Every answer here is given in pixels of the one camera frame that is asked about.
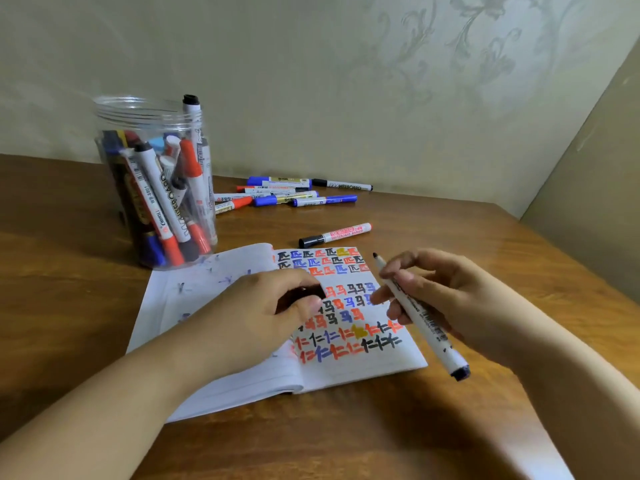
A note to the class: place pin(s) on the person's right hand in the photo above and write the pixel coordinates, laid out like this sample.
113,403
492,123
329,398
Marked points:
460,304

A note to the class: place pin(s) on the person's left hand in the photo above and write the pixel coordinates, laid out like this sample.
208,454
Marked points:
245,319

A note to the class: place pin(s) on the person's left thumb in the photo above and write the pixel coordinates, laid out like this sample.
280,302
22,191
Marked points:
304,309

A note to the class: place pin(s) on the black marker cap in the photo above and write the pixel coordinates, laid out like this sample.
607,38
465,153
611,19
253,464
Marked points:
307,293

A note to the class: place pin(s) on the white marker with black tip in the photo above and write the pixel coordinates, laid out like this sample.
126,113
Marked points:
434,333

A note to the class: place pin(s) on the person's right forearm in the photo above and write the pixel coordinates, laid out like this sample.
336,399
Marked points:
575,394

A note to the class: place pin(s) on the person's left forearm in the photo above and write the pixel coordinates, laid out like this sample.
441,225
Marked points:
110,399

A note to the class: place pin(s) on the open notebook with coloured writing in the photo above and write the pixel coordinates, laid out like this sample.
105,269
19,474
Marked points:
350,314

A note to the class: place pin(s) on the black-capped marker with red label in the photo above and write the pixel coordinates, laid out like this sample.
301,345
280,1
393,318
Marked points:
335,235

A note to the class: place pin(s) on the pile of loose markers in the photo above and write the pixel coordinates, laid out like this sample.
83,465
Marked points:
285,192

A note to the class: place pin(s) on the bundle of upright markers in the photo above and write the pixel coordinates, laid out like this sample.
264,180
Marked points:
165,194

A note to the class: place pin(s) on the clear plastic jar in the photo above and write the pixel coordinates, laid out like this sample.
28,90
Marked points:
150,194

